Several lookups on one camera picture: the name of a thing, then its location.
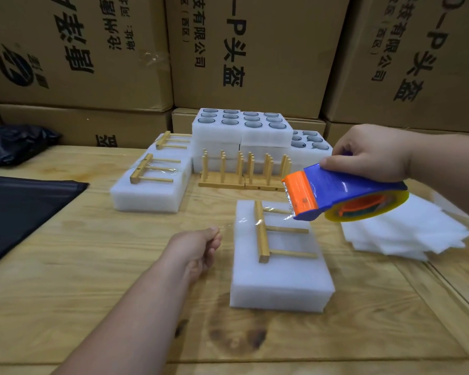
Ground orange and blue tape dispenser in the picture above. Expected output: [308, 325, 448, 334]
[283, 163, 410, 222]

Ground foam package with rack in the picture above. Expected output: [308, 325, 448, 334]
[233, 201, 335, 292]
[112, 154, 193, 198]

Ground pile of white foam sheets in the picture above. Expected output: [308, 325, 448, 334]
[342, 193, 469, 263]

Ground person's left forearm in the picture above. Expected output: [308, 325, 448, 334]
[55, 254, 196, 375]

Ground person's left hand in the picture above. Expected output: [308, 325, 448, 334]
[163, 226, 222, 284]

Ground black plastic bags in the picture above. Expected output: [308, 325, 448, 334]
[0, 176, 89, 272]

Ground stack of white foam trays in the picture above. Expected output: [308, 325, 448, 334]
[191, 107, 333, 180]

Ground black plastic bag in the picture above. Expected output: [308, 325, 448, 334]
[0, 121, 62, 167]

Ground row of wooden peg racks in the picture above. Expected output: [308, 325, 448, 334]
[199, 149, 292, 191]

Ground person's right hand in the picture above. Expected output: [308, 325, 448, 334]
[320, 124, 415, 183]

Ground person's right forearm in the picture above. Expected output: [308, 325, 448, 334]
[406, 132, 469, 223]

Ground stack of brown cardboard boxes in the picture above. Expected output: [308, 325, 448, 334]
[0, 0, 469, 149]

